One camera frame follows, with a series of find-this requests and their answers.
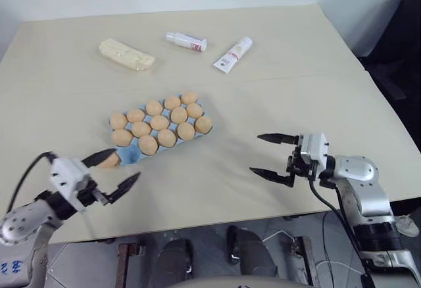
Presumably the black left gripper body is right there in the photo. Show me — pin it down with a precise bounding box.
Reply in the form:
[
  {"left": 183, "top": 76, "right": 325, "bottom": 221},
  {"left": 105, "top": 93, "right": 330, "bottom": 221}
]
[{"left": 77, "top": 169, "right": 111, "bottom": 207}]

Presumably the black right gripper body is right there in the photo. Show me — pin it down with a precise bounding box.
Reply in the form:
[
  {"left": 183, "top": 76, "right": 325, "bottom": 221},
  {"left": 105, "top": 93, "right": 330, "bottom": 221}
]
[{"left": 285, "top": 135, "right": 322, "bottom": 183}]

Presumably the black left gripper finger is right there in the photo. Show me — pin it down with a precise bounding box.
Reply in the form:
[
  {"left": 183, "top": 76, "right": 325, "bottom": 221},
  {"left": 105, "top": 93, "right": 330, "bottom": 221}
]
[
  {"left": 82, "top": 149, "right": 118, "bottom": 170},
  {"left": 105, "top": 171, "right": 143, "bottom": 204}
]

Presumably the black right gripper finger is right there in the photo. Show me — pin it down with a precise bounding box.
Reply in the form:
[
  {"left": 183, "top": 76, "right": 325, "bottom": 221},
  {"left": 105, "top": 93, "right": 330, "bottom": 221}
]
[
  {"left": 249, "top": 166, "right": 295, "bottom": 188},
  {"left": 257, "top": 132, "right": 301, "bottom": 145}
]

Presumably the brown egg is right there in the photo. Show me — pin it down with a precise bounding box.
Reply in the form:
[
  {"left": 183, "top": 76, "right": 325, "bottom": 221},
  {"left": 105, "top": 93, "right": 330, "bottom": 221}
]
[
  {"left": 131, "top": 121, "right": 152, "bottom": 139},
  {"left": 164, "top": 95, "right": 182, "bottom": 111},
  {"left": 150, "top": 114, "right": 170, "bottom": 131},
  {"left": 157, "top": 129, "right": 178, "bottom": 147},
  {"left": 100, "top": 152, "right": 121, "bottom": 170},
  {"left": 111, "top": 129, "right": 134, "bottom": 147},
  {"left": 186, "top": 103, "right": 205, "bottom": 120},
  {"left": 138, "top": 135, "right": 159, "bottom": 155},
  {"left": 195, "top": 116, "right": 213, "bottom": 135},
  {"left": 126, "top": 108, "right": 146, "bottom": 124},
  {"left": 181, "top": 91, "right": 199, "bottom": 105},
  {"left": 176, "top": 122, "right": 196, "bottom": 140},
  {"left": 145, "top": 99, "right": 164, "bottom": 116},
  {"left": 170, "top": 107, "right": 189, "bottom": 124},
  {"left": 109, "top": 112, "right": 129, "bottom": 130}
]

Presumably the blue egg carton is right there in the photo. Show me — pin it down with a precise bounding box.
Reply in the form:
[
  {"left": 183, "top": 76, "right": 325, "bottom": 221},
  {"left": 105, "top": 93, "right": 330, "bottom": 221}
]
[{"left": 107, "top": 93, "right": 215, "bottom": 168}]

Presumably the white squeeze tube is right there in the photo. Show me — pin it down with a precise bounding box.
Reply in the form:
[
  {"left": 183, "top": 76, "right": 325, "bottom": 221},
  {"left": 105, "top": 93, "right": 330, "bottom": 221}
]
[{"left": 212, "top": 36, "right": 254, "bottom": 73}]

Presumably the pale yellow wrapped food pack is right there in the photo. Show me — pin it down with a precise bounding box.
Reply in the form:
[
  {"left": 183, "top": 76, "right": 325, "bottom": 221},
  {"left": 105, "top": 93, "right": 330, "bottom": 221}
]
[{"left": 97, "top": 37, "right": 157, "bottom": 72}]

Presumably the white sneaker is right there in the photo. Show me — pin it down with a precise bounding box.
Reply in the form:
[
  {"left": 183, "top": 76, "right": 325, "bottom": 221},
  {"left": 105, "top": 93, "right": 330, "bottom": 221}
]
[{"left": 394, "top": 214, "right": 420, "bottom": 237}]

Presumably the white bottle with red print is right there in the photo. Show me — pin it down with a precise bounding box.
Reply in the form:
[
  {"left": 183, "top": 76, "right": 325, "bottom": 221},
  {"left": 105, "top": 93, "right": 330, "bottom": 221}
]
[{"left": 164, "top": 31, "right": 208, "bottom": 53}]

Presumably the black chair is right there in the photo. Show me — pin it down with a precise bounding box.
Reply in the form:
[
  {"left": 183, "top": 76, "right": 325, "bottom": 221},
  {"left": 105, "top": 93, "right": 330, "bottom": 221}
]
[{"left": 357, "top": 0, "right": 421, "bottom": 101}]

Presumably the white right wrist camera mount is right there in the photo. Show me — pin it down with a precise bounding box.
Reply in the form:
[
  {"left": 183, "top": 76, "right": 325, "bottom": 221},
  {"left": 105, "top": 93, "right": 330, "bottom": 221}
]
[{"left": 299, "top": 132, "right": 330, "bottom": 176}]

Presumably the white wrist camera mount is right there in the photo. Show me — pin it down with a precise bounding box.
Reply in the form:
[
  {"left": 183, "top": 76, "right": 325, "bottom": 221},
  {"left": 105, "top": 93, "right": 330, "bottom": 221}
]
[
  {"left": 49, "top": 157, "right": 95, "bottom": 215},
  {"left": 299, "top": 132, "right": 330, "bottom": 176}
]

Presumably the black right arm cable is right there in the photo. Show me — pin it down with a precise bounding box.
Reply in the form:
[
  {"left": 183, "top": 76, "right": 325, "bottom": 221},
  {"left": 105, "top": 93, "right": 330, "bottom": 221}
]
[{"left": 309, "top": 176, "right": 375, "bottom": 288}]

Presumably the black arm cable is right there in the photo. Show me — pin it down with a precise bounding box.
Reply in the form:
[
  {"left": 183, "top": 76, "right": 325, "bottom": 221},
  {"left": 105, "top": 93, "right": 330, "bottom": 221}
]
[
  {"left": 309, "top": 176, "right": 375, "bottom": 288},
  {"left": 5, "top": 151, "right": 57, "bottom": 216}
]

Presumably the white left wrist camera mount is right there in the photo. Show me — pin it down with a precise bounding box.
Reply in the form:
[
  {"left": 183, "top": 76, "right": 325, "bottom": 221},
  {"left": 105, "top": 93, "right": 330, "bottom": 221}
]
[{"left": 49, "top": 157, "right": 95, "bottom": 215}]

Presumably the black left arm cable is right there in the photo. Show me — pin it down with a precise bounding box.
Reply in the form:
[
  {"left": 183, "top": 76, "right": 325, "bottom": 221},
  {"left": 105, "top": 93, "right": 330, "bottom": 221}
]
[{"left": 5, "top": 151, "right": 57, "bottom": 216}]

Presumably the thin white floor cable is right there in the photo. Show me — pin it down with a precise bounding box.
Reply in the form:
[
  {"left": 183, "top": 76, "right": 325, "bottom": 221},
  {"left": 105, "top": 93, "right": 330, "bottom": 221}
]
[{"left": 262, "top": 229, "right": 364, "bottom": 277}]

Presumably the rusty metal frame bar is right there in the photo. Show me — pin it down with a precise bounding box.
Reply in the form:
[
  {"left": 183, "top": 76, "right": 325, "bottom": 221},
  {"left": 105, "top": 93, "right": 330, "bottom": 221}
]
[
  {"left": 117, "top": 242, "right": 147, "bottom": 288},
  {"left": 288, "top": 235, "right": 319, "bottom": 288}
]

